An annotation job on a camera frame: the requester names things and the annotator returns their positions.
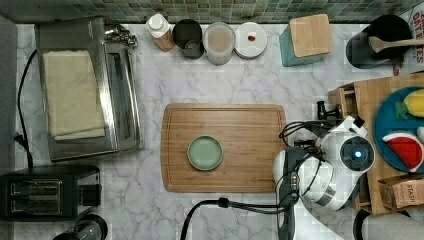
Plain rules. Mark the black drawer handle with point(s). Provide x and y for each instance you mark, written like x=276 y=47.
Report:
x=323 y=114

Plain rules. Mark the dark grey cup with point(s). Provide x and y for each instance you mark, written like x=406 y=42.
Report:
x=187 y=35

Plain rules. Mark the black utensil holder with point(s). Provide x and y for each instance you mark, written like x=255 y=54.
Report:
x=388 y=28

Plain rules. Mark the blue plate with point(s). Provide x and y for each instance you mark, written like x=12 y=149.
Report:
x=386 y=121

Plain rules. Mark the wooden cutting board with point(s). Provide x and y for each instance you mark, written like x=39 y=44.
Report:
x=248 y=134

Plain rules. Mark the oats box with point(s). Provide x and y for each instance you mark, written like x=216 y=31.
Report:
x=413 y=60

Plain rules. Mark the black toaster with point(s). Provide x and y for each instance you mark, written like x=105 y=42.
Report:
x=50 y=193

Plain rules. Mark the folded green towel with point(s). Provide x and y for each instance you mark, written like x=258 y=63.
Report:
x=74 y=107

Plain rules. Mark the stainless toaster oven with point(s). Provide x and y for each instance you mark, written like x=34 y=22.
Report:
x=110 y=47

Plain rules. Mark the yellow toy lemon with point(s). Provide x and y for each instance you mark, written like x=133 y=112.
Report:
x=412 y=104

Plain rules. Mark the white lidded small container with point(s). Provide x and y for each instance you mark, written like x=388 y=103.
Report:
x=251 y=40

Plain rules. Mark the teal canister with wooden lid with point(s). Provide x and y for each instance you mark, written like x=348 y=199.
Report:
x=306 y=40

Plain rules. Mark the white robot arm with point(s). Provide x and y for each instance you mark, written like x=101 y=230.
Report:
x=327 y=174

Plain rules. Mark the red toy watermelon slice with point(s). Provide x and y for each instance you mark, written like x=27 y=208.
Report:
x=407 y=147

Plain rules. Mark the wooden drawer box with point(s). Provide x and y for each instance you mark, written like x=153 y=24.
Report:
x=363 y=98

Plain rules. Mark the black round appliance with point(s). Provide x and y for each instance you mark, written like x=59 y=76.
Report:
x=89 y=227

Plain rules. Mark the green ceramic bowl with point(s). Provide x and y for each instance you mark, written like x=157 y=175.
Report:
x=205 y=153

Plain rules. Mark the stash tea box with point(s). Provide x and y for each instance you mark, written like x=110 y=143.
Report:
x=402 y=192

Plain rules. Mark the white-capped spice bottle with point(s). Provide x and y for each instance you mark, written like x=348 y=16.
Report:
x=160 y=30

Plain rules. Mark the wooden spoon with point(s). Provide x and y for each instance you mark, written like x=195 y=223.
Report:
x=379 y=45

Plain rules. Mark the clear jar with cereal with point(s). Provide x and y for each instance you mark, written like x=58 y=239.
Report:
x=219 y=42

